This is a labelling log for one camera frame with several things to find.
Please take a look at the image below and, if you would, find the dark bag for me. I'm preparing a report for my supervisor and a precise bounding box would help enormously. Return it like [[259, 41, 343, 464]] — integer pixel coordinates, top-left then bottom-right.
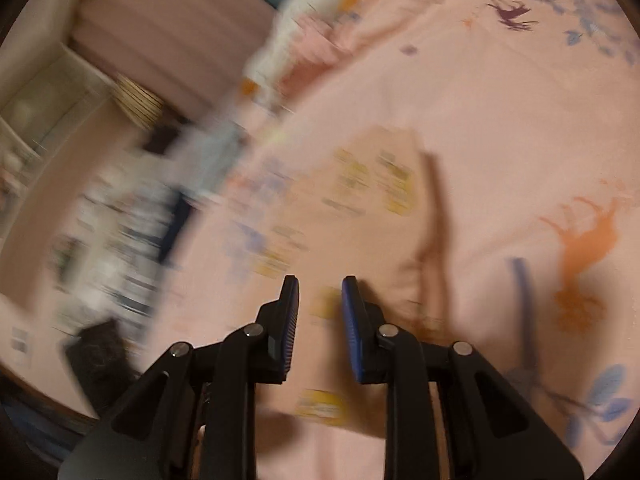
[[62, 317, 143, 413]]

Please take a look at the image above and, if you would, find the patterned cloth pile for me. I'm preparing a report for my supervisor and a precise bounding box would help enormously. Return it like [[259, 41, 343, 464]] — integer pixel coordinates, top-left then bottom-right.
[[50, 120, 246, 333]]

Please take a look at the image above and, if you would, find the pink duck print garment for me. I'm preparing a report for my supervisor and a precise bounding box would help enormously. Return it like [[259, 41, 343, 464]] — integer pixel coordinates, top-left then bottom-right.
[[170, 125, 451, 480]]

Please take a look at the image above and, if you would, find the beige curtain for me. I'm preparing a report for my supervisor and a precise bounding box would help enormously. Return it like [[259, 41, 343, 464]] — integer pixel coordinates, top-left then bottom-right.
[[67, 0, 281, 113]]

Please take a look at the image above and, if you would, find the striped basket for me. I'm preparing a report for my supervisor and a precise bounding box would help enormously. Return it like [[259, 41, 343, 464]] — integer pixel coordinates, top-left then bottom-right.
[[112, 75, 167, 135]]

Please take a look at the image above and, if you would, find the pink animal print bed cover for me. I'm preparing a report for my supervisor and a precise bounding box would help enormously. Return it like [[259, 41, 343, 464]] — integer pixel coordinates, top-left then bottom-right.
[[0, 0, 640, 480]]

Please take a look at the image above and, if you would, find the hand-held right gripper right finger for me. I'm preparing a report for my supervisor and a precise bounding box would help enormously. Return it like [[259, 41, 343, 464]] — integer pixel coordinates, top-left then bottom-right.
[[341, 275, 585, 480]]

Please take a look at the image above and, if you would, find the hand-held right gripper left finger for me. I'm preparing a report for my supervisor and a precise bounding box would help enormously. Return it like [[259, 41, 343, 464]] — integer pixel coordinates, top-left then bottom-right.
[[57, 275, 301, 480]]

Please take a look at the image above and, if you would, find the white goose plush toy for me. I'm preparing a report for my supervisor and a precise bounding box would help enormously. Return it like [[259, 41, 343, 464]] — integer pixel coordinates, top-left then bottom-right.
[[240, 0, 401, 106]]

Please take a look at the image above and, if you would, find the white shelf unit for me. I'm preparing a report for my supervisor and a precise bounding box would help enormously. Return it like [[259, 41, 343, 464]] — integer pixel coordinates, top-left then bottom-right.
[[0, 42, 117, 201]]

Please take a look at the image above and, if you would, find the pink striped cloth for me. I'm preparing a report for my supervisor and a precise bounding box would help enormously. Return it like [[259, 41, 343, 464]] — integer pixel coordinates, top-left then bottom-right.
[[280, 20, 361, 96]]

